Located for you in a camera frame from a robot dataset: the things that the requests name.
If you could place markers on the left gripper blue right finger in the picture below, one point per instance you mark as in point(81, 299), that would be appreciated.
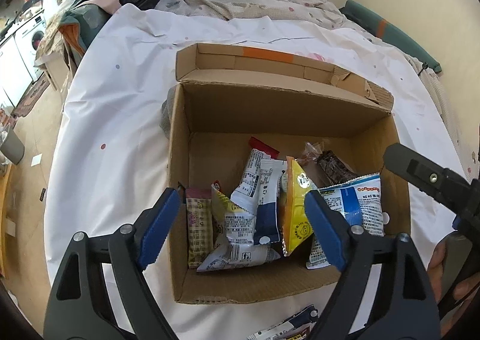
point(403, 307)

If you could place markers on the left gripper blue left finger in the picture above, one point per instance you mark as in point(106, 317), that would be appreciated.
point(79, 305)

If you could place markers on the white blue chip bag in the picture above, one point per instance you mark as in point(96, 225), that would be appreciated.
point(358, 201)

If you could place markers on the brown chocolate bar wrapper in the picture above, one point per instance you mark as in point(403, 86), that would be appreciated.
point(298, 326)

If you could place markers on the pink bear snack packet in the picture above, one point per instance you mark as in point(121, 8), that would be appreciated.
point(199, 225)

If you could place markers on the dark chocolate snack packet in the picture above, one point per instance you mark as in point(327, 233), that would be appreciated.
point(334, 168)

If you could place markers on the yellow snack bag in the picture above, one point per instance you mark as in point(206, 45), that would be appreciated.
point(295, 225)

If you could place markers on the white grey snack pouch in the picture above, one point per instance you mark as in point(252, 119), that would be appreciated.
point(234, 247)

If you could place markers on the white navy snack stick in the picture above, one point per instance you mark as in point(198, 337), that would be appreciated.
point(267, 230)

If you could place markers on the red white snack bar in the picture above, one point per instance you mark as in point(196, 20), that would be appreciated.
point(246, 194)

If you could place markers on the white printed bed sheet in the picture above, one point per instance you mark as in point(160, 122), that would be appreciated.
point(111, 156)

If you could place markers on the grey trash bin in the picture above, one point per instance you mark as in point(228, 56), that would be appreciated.
point(11, 146)

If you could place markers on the green rolled mat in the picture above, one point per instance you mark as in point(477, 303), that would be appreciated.
point(388, 32)

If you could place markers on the dark cloth beside box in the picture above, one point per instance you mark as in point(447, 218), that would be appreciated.
point(167, 112)

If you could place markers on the brown cardboard box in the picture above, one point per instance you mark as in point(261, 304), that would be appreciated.
point(252, 132)

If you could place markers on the white washing machine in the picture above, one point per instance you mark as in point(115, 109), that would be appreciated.
point(28, 38)

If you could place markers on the grey patterned blanket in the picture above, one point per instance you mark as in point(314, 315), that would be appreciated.
point(321, 12)

